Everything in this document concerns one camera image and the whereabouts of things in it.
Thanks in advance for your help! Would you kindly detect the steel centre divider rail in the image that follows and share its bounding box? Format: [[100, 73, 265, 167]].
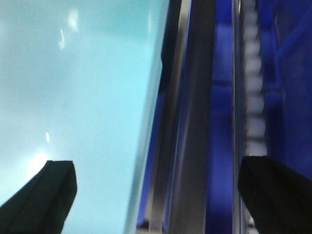
[[137, 0, 216, 234]]

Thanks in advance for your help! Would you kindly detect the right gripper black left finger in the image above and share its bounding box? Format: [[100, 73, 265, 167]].
[[0, 160, 77, 234]]

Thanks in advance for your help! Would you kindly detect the dark blue bin lower right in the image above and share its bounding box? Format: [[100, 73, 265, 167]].
[[258, 0, 312, 178]]

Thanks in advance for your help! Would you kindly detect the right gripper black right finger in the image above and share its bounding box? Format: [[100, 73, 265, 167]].
[[238, 156, 312, 234]]

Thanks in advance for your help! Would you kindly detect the light cyan plastic bin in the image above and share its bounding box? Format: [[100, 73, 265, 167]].
[[0, 0, 169, 234]]

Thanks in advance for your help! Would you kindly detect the white roller track right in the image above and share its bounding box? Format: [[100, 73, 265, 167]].
[[240, 0, 267, 156]]

